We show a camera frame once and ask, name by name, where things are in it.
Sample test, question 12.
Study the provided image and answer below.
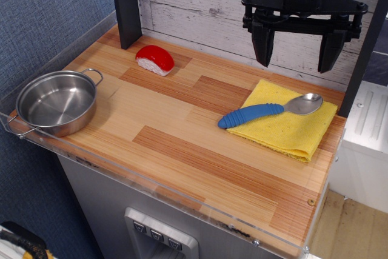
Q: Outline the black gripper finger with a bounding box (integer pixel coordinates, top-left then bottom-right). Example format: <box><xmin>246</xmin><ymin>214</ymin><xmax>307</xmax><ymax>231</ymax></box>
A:
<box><xmin>318</xmin><ymin>30</ymin><xmax>346</xmax><ymax>73</ymax></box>
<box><xmin>252</xmin><ymin>22</ymin><xmax>275</xmax><ymax>67</ymax></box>

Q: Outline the blue handled metal spoon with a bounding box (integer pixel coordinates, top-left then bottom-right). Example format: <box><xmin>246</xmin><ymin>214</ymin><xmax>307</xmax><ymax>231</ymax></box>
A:
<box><xmin>218</xmin><ymin>93</ymin><xmax>323</xmax><ymax>129</ymax></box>

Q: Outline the silver dispenser panel with buttons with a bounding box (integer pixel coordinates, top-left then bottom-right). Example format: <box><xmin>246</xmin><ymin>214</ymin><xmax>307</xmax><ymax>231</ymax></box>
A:
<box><xmin>124</xmin><ymin>207</ymin><xmax>199</xmax><ymax>258</ymax></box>

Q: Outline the grey toy fridge cabinet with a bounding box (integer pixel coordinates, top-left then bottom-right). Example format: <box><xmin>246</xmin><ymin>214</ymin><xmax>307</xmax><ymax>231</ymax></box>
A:
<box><xmin>59</xmin><ymin>156</ymin><xmax>277</xmax><ymax>258</ymax></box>

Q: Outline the stainless steel pot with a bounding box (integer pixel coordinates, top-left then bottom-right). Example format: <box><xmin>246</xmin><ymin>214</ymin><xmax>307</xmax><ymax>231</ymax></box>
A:
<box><xmin>7</xmin><ymin>68</ymin><xmax>104</xmax><ymax>138</ymax></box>

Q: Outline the white toy sink unit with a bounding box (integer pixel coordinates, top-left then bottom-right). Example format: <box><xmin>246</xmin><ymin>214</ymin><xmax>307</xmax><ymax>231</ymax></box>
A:
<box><xmin>329</xmin><ymin>81</ymin><xmax>387</xmax><ymax>212</ymax></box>

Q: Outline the clear acrylic table guard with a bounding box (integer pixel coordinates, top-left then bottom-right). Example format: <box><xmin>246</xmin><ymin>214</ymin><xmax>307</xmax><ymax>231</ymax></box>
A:
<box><xmin>0</xmin><ymin>10</ymin><xmax>348</xmax><ymax>259</ymax></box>

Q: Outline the red and white toy sushi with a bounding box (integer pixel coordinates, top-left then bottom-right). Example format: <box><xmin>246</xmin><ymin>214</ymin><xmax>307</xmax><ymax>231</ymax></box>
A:
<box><xmin>135</xmin><ymin>45</ymin><xmax>175</xmax><ymax>76</ymax></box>

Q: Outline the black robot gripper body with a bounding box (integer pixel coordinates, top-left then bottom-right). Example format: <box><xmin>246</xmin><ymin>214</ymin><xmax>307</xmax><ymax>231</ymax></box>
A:
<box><xmin>242</xmin><ymin>0</ymin><xmax>368</xmax><ymax>38</ymax></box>

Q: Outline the yellow folded cloth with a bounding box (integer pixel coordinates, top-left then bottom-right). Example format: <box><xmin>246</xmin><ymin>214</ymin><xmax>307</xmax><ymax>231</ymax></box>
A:
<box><xmin>227</xmin><ymin>79</ymin><xmax>338</xmax><ymax>162</ymax></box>

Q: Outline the dark grey right post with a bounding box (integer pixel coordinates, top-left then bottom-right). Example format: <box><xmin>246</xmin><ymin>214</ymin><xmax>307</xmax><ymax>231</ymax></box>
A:
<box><xmin>338</xmin><ymin>0</ymin><xmax>387</xmax><ymax>118</ymax></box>

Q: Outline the yellow and black object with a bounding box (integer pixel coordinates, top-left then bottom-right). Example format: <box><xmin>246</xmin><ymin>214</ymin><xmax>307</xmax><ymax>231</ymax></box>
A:
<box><xmin>1</xmin><ymin>227</ymin><xmax>55</xmax><ymax>259</ymax></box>

